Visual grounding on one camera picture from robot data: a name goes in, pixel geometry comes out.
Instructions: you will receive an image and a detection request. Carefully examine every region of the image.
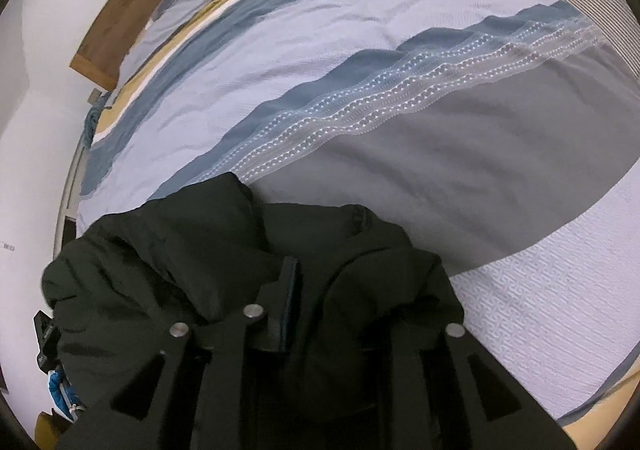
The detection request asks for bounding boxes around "striped duvet cover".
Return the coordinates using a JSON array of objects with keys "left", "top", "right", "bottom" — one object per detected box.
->
[{"left": 76, "top": 0, "right": 639, "bottom": 449}]

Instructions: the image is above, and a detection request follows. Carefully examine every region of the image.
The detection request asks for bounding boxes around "wooden headboard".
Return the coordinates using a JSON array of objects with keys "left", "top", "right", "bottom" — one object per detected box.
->
[{"left": 69, "top": 0, "right": 271, "bottom": 93}]

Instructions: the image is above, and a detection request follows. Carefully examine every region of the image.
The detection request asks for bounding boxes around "blue crumpled cloth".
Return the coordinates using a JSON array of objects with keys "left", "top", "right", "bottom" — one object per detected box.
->
[{"left": 81, "top": 92, "right": 112, "bottom": 149}]

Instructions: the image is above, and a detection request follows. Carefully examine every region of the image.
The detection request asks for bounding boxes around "black puffer jacket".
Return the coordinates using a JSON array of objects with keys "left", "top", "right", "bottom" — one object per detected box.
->
[{"left": 41, "top": 174, "right": 464, "bottom": 449}]

